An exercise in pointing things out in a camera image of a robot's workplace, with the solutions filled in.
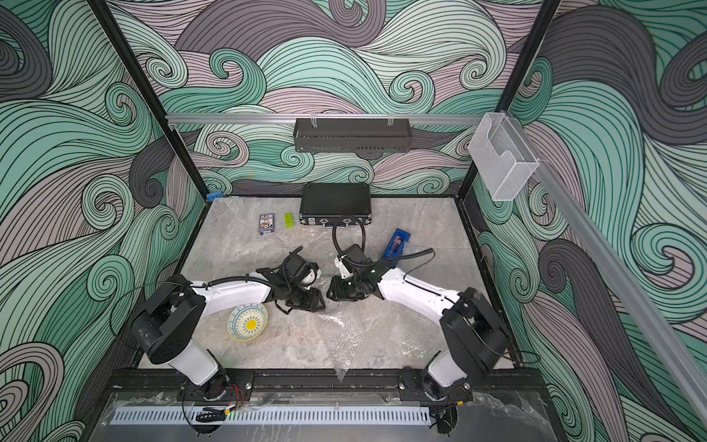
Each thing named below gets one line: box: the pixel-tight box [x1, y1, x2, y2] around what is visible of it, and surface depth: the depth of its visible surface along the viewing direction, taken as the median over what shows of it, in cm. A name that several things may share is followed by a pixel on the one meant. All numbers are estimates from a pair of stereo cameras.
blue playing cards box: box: [258, 212, 275, 236], surface depth 112 cm
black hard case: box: [299, 182, 372, 228], surface depth 119 cm
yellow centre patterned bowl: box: [226, 302, 269, 343], surface depth 85 cm
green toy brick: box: [284, 212, 295, 229], surface depth 113 cm
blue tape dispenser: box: [382, 228, 411, 266], surface depth 100 cm
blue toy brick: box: [206, 191, 224, 203], surface depth 125 cm
